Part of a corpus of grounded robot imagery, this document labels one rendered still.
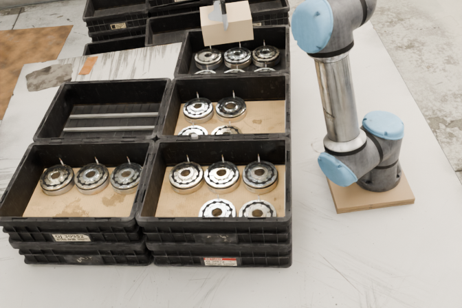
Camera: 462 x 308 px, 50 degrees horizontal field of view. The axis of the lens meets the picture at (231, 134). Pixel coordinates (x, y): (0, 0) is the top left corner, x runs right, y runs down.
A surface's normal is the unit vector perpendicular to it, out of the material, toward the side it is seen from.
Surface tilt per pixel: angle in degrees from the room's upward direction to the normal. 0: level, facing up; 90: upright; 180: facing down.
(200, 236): 90
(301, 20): 83
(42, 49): 0
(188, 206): 0
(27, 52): 0
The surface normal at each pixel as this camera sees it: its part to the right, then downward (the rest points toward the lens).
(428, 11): -0.11, -0.72
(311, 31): -0.82, 0.37
